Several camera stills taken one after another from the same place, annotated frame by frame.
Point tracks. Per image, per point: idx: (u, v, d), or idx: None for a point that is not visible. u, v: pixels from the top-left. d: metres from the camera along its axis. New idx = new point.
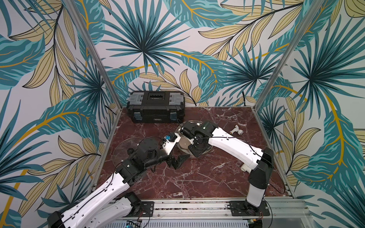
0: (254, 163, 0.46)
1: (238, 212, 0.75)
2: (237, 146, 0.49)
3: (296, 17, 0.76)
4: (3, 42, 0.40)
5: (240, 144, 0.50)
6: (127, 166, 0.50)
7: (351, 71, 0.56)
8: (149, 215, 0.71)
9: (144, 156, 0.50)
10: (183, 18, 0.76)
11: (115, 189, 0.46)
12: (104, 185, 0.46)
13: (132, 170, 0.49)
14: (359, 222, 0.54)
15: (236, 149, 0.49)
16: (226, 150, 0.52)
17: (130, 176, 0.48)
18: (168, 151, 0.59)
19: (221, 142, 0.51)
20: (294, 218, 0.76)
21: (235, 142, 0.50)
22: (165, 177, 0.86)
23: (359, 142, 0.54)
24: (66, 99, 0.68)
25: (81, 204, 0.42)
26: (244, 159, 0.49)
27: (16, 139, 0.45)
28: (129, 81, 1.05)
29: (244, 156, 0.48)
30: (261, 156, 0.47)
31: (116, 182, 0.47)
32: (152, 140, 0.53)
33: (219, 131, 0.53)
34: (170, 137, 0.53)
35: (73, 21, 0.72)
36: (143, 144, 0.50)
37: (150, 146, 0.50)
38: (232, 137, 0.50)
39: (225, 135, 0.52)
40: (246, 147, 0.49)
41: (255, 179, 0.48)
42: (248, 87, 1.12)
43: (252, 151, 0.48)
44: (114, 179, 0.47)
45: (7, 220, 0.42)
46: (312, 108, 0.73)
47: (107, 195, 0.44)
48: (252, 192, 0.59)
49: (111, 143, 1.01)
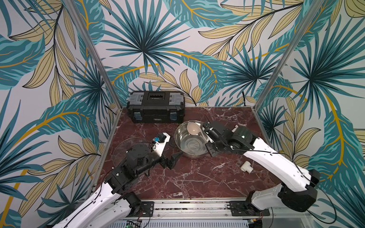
0: (301, 188, 0.40)
1: (238, 211, 0.74)
2: (282, 166, 0.42)
3: (297, 17, 0.76)
4: (3, 42, 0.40)
5: (285, 163, 0.43)
6: (116, 174, 0.48)
7: (351, 71, 0.56)
8: (149, 215, 0.71)
9: (134, 163, 0.47)
10: (183, 18, 0.76)
11: (104, 200, 0.44)
12: (93, 196, 0.45)
13: (122, 179, 0.47)
14: (359, 222, 0.54)
15: (281, 170, 0.42)
16: (266, 166, 0.44)
17: (120, 185, 0.46)
18: (160, 153, 0.57)
19: (262, 158, 0.43)
20: (294, 218, 0.76)
21: (280, 159, 0.43)
22: (165, 177, 0.86)
23: (359, 142, 0.54)
24: (66, 99, 0.68)
25: (70, 217, 0.42)
26: (287, 180, 0.42)
27: (17, 139, 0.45)
28: (129, 81, 1.05)
29: (291, 178, 0.41)
30: (309, 180, 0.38)
31: (104, 193, 0.45)
32: (142, 146, 0.50)
33: (260, 143, 0.45)
34: (159, 137, 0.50)
35: (73, 21, 0.72)
36: (131, 151, 0.47)
37: (140, 154, 0.47)
38: (275, 153, 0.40)
39: (267, 149, 0.44)
40: (293, 168, 0.42)
41: (293, 202, 0.43)
42: (248, 87, 1.12)
43: (301, 173, 0.41)
44: (103, 190, 0.45)
45: (7, 221, 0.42)
46: (312, 108, 0.73)
47: (96, 207, 0.43)
48: (266, 200, 0.56)
49: (111, 143, 1.01)
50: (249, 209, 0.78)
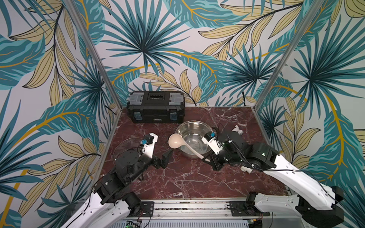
0: (328, 207, 0.38)
1: (238, 212, 0.75)
2: (307, 184, 0.40)
3: (297, 17, 0.76)
4: (3, 42, 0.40)
5: (310, 181, 0.41)
6: (105, 183, 0.46)
7: (351, 71, 0.56)
8: (149, 215, 0.71)
9: (124, 171, 0.45)
10: (183, 18, 0.76)
11: (93, 211, 0.43)
12: (82, 206, 0.44)
13: (111, 188, 0.45)
14: (359, 222, 0.54)
15: (307, 189, 0.40)
16: (290, 185, 0.42)
17: (110, 194, 0.44)
18: (151, 155, 0.55)
19: (287, 177, 0.41)
20: (294, 218, 0.76)
21: (303, 177, 0.41)
22: (165, 177, 0.86)
23: (359, 142, 0.54)
24: (66, 99, 0.68)
25: None
26: (312, 200, 0.40)
27: (17, 139, 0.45)
28: (130, 81, 1.05)
29: (317, 197, 0.39)
30: (333, 198, 0.39)
31: (93, 204, 0.43)
32: (131, 153, 0.47)
33: (281, 161, 0.43)
34: (147, 139, 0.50)
35: (73, 21, 0.72)
36: (120, 159, 0.45)
37: (129, 161, 0.45)
38: (298, 171, 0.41)
39: (290, 166, 0.42)
40: (317, 186, 0.40)
41: (316, 219, 0.41)
42: (248, 87, 1.12)
43: (324, 191, 0.40)
44: (92, 201, 0.44)
45: (7, 221, 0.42)
46: (312, 108, 0.73)
47: (86, 218, 0.42)
48: (274, 207, 0.56)
49: (111, 143, 1.01)
50: (249, 210, 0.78)
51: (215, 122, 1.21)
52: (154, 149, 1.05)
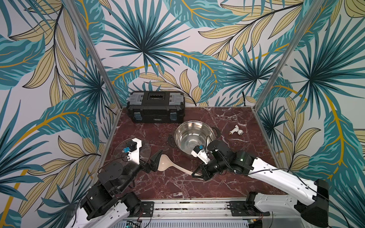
0: (308, 199, 0.41)
1: (238, 212, 0.75)
2: (284, 180, 0.45)
3: (297, 17, 0.76)
4: (4, 42, 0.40)
5: (288, 177, 0.45)
6: (90, 198, 0.44)
7: (351, 71, 0.56)
8: (149, 215, 0.73)
9: (108, 185, 0.43)
10: (183, 18, 0.76)
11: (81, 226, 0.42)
12: (70, 223, 0.43)
13: (96, 203, 0.43)
14: (359, 222, 0.54)
15: (285, 184, 0.44)
16: (271, 183, 0.47)
17: (96, 209, 0.42)
18: (138, 161, 0.53)
19: (264, 176, 0.47)
20: (294, 218, 0.76)
21: (281, 174, 0.46)
22: (165, 177, 0.86)
23: (359, 142, 0.54)
24: (66, 99, 0.68)
25: None
26: (295, 194, 0.43)
27: (17, 139, 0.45)
28: (130, 81, 1.05)
29: (296, 191, 0.43)
30: (316, 191, 0.42)
31: (80, 219, 0.43)
32: (114, 166, 0.44)
33: (259, 163, 0.49)
34: (129, 147, 0.58)
35: (73, 21, 0.72)
36: (103, 173, 0.42)
37: (112, 175, 0.42)
38: (275, 169, 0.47)
39: (267, 167, 0.48)
40: (296, 181, 0.44)
41: (312, 216, 0.42)
42: (248, 87, 1.12)
43: (304, 185, 0.43)
44: (79, 216, 0.43)
45: (7, 221, 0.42)
46: (312, 108, 0.73)
47: None
48: (274, 207, 0.55)
49: (111, 143, 1.01)
50: (249, 210, 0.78)
51: (215, 122, 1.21)
52: (154, 149, 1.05)
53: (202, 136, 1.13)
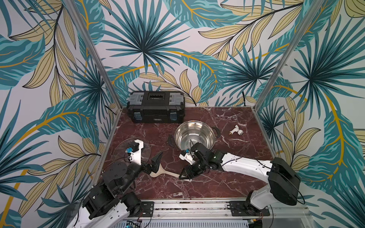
0: (265, 176, 0.46)
1: (238, 212, 0.75)
2: (246, 165, 0.52)
3: (296, 17, 0.76)
4: (4, 42, 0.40)
5: (248, 161, 0.52)
6: (92, 197, 0.45)
7: (351, 71, 0.56)
8: (149, 215, 0.73)
9: (111, 184, 0.44)
10: (183, 18, 0.76)
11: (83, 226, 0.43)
12: (72, 222, 0.44)
13: (98, 202, 0.44)
14: (359, 222, 0.54)
15: (247, 168, 0.51)
16: (239, 170, 0.54)
17: (98, 209, 0.43)
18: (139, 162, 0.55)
19: (231, 166, 0.55)
20: (294, 218, 0.76)
21: (243, 161, 0.53)
22: (165, 177, 0.86)
23: (359, 142, 0.54)
24: (66, 99, 0.68)
25: None
26: (257, 175, 0.49)
27: (17, 139, 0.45)
28: (130, 81, 1.05)
29: (255, 172, 0.48)
30: (270, 168, 0.47)
31: (82, 219, 0.43)
32: (119, 166, 0.45)
33: (227, 156, 0.59)
34: (132, 147, 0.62)
35: (73, 21, 0.72)
36: (108, 172, 0.44)
37: (116, 174, 0.43)
38: (239, 158, 0.56)
39: (234, 157, 0.57)
40: (255, 163, 0.50)
41: (278, 194, 0.45)
42: (248, 87, 1.12)
43: (261, 165, 0.49)
44: (81, 216, 0.44)
45: (7, 221, 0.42)
46: (312, 108, 0.73)
47: None
48: (264, 199, 0.56)
49: (111, 143, 1.01)
50: (250, 210, 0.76)
51: (215, 122, 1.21)
52: (154, 149, 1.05)
53: (202, 136, 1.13)
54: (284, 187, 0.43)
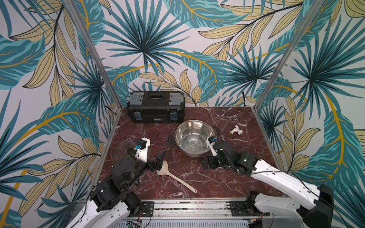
0: (310, 203, 0.41)
1: (238, 212, 0.75)
2: (287, 182, 0.45)
3: (297, 17, 0.76)
4: (4, 42, 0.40)
5: (290, 179, 0.46)
6: (100, 191, 0.46)
7: (351, 71, 0.56)
8: (149, 215, 0.73)
9: (120, 178, 0.46)
10: (183, 18, 0.76)
11: (90, 218, 0.44)
12: (80, 213, 0.44)
13: (107, 195, 0.45)
14: (359, 222, 0.54)
15: (288, 186, 0.45)
16: (274, 185, 0.48)
17: (106, 202, 0.45)
18: (144, 159, 0.57)
19: (267, 177, 0.48)
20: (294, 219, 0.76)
21: (283, 176, 0.47)
22: (165, 177, 0.86)
23: (359, 142, 0.54)
24: (66, 99, 0.68)
25: None
26: (296, 197, 0.44)
27: (17, 139, 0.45)
28: (130, 81, 1.05)
29: (297, 193, 0.43)
30: (317, 195, 0.42)
31: (89, 212, 0.44)
32: (128, 160, 0.48)
33: (262, 165, 0.51)
34: (140, 144, 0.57)
35: (73, 21, 0.72)
36: (118, 166, 0.46)
37: (126, 168, 0.46)
38: (279, 172, 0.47)
39: (270, 169, 0.49)
40: (299, 184, 0.44)
41: (312, 221, 0.42)
42: (248, 87, 1.12)
43: (306, 188, 0.43)
44: (88, 208, 0.45)
45: (7, 221, 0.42)
46: (312, 108, 0.73)
47: (82, 225, 0.43)
48: (273, 208, 0.56)
49: (111, 143, 1.01)
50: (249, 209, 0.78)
51: (215, 122, 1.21)
52: (154, 149, 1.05)
53: (202, 136, 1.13)
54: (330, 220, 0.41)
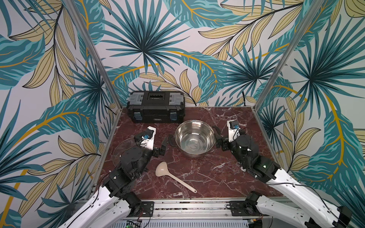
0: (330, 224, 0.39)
1: (238, 211, 0.74)
2: (308, 198, 0.43)
3: (297, 17, 0.76)
4: (4, 42, 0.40)
5: (310, 195, 0.44)
6: (113, 178, 0.48)
7: (351, 71, 0.56)
8: (149, 215, 0.71)
9: (129, 166, 0.47)
10: (183, 18, 0.76)
11: (102, 204, 0.44)
12: (91, 200, 0.45)
13: (119, 182, 0.47)
14: (359, 222, 0.54)
15: (307, 203, 0.43)
16: (291, 197, 0.46)
17: (118, 188, 0.46)
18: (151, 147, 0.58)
19: (286, 189, 0.45)
20: None
21: (303, 191, 0.44)
22: (165, 177, 0.86)
23: (359, 142, 0.54)
24: (66, 99, 0.68)
25: (69, 222, 0.42)
26: (313, 214, 0.42)
27: (16, 139, 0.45)
28: (130, 81, 1.05)
29: (317, 212, 0.41)
30: (338, 217, 0.40)
31: (101, 197, 0.45)
32: (135, 150, 0.48)
33: (283, 175, 0.48)
34: (148, 134, 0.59)
35: (73, 21, 0.72)
36: (126, 155, 0.46)
37: (134, 157, 0.46)
38: (299, 185, 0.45)
39: (290, 180, 0.47)
40: (319, 202, 0.43)
41: None
42: (248, 87, 1.12)
43: (326, 207, 0.42)
44: (100, 194, 0.45)
45: (7, 221, 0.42)
46: (312, 108, 0.73)
47: (94, 211, 0.43)
48: (277, 215, 0.56)
49: (111, 143, 1.01)
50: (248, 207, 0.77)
51: (215, 122, 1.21)
52: None
53: (202, 136, 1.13)
54: None
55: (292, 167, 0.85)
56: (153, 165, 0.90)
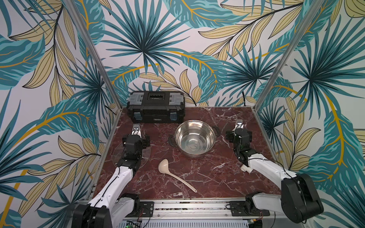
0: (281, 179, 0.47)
1: (238, 211, 0.74)
2: (270, 166, 0.53)
3: (296, 17, 0.76)
4: (4, 42, 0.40)
5: (274, 166, 0.53)
6: (124, 161, 0.60)
7: (351, 71, 0.56)
8: (149, 215, 0.71)
9: (133, 148, 0.62)
10: (183, 18, 0.76)
11: (126, 174, 0.55)
12: (114, 175, 0.53)
13: (130, 162, 0.59)
14: (358, 222, 0.54)
15: (269, 169, 0.53)
16: (263, 171, 0.56)
17: (131, 166, 0.58)
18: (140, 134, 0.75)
19: (257, 162, 0.58)
20: None
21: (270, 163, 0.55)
22: (165, 177, 0.86)
23: (359, 142, 0.54)
24: (66, 99, 0.68)
25: (102, 191, 0.47)
26: (274, 178, 0.50)
27: (16, 139, 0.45)
28: (130, 81, 1.05)
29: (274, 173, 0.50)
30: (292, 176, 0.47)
31: (122, 171, 0.55)
32: (133, 136, 0.64)
33: (258, 156, 0.61)
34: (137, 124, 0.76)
35: (73, 21, 0.72)
36: (128, 141, 0.60)
37: (135, 139, 0.61)
38: (268, 160, 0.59)
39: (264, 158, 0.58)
40: (280, 168, 0.52)
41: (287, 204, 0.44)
42: (248, 87, 1.12)
43: (283, 171, 0.50)
44: (121, 170, 0.55)
45: (7, 221, 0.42)
46: (312, 108, 0.73)
47: (121, 179, 0.52)
48: (267, 200, 0.57)
49: (111, 143, 1.01)
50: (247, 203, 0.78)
51: (215, 122, 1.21)
52: (154, 149, 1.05)
53: (202, 136, 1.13)
54: (292, 195, 0.42)
55: (292, 167, 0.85)
56: (153, 165, 0.90)
